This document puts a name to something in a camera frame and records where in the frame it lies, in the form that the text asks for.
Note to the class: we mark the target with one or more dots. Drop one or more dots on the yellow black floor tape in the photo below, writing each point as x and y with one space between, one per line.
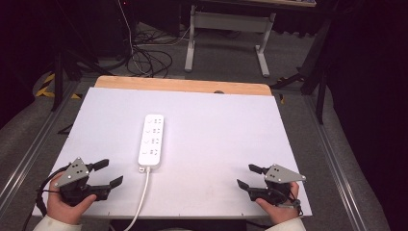
48 86

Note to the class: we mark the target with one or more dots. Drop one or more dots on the wooden desk top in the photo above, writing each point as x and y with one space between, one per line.
272 2

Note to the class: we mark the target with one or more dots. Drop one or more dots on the dark curtain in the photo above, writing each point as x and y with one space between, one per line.
22 48
369 96

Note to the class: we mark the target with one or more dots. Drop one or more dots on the person's right hand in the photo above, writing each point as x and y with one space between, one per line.
282 213

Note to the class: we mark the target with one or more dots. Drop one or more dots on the white table mat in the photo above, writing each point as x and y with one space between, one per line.
208 134

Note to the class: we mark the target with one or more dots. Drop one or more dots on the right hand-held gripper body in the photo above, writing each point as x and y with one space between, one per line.
282 174

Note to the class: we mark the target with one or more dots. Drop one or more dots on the black metal stand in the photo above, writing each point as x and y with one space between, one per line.
316 70

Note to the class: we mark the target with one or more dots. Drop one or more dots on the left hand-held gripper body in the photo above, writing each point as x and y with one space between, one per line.
72 171

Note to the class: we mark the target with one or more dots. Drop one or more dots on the person's left hand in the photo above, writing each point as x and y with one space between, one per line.
65 211

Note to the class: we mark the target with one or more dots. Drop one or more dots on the white power strip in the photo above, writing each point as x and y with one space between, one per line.
151 141

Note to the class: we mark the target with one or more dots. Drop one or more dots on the white metal desk frame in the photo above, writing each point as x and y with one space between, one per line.
229 20

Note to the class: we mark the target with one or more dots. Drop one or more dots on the grey metal floor rail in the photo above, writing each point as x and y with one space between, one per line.
30 154
336 170

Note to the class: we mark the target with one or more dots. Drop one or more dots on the black tripod stand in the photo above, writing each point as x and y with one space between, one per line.
64 61

